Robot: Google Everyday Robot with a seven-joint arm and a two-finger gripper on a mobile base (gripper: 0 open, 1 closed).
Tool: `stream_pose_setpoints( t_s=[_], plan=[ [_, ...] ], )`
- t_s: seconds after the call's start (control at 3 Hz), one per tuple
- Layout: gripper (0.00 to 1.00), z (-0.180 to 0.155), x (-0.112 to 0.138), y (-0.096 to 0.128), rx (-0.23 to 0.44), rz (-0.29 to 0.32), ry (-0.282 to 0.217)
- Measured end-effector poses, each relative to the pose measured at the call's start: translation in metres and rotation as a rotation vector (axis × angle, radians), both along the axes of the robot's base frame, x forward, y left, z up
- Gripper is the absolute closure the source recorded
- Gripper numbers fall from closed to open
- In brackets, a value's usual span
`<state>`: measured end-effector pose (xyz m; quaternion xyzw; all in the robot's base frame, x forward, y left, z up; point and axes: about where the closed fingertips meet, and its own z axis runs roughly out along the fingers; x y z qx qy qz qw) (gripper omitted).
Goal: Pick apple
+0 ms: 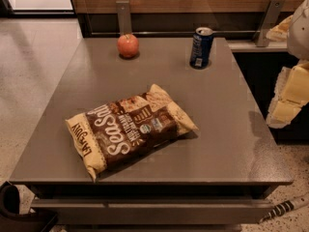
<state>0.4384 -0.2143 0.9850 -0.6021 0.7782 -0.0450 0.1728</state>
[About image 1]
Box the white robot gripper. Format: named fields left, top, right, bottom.
left=266, top=0, right=309, bottom=129

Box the red apple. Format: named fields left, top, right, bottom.
left=117, top=34, right=139, bottom=58

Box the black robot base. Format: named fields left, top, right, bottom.
left=0, top=182, right=57, bottom=232

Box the blue soda can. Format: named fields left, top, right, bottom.
left=189, top=27, right=213, bottom=70

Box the brown sea salt chip bag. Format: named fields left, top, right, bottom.
left=66, top=84, right=197, bottom=179

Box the right metal bracket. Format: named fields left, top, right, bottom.
left=253, top=0, right=285, bottom=47

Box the metal bracket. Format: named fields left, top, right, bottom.
left=253, top=0, right=285, bottom=47
left=116, top=0, right=132, bottom=35

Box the striped cable on floor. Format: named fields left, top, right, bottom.
left=259, top=194, right=309, bottom=224

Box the left metal bracket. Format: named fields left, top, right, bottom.
left=116, top=0, right=132, bottom=35

